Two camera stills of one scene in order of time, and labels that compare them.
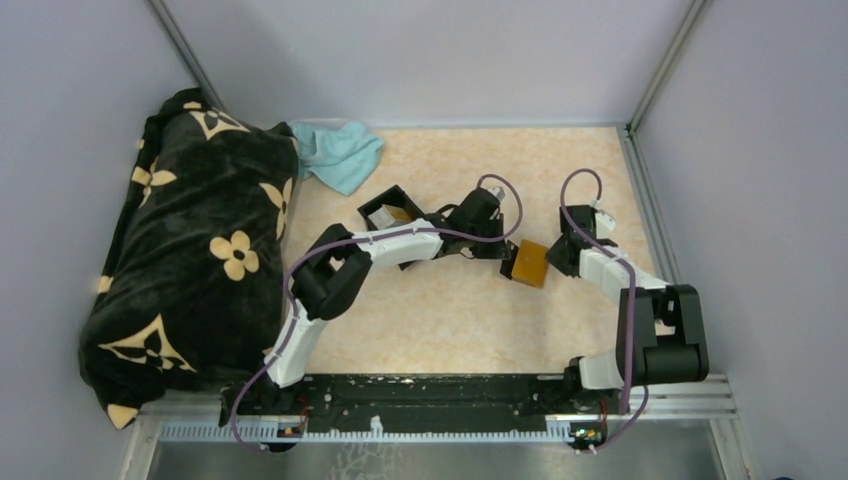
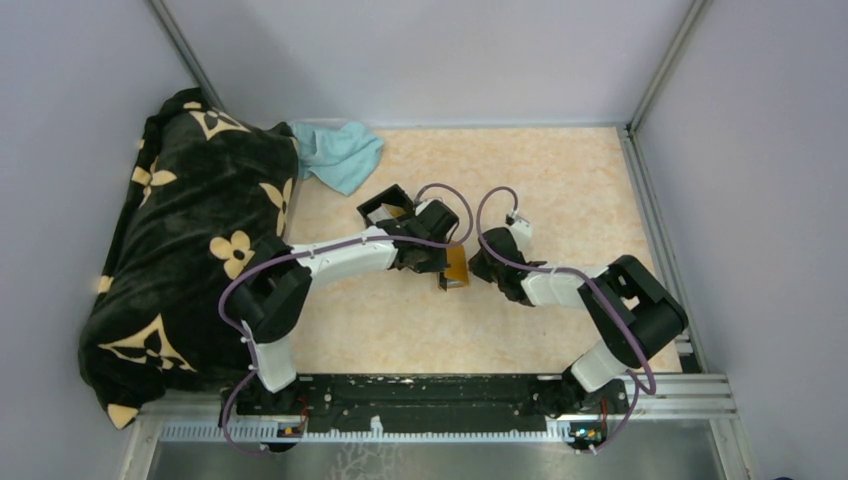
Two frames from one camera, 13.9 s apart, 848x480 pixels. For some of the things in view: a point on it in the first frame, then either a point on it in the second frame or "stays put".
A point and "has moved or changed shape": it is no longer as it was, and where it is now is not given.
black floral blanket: [190, 296] stays put
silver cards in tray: [387, 214] stays put
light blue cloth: [341, 157] stays put
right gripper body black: [555, 255] to [489, 272]
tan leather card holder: [530, 264] has moved or changed shape
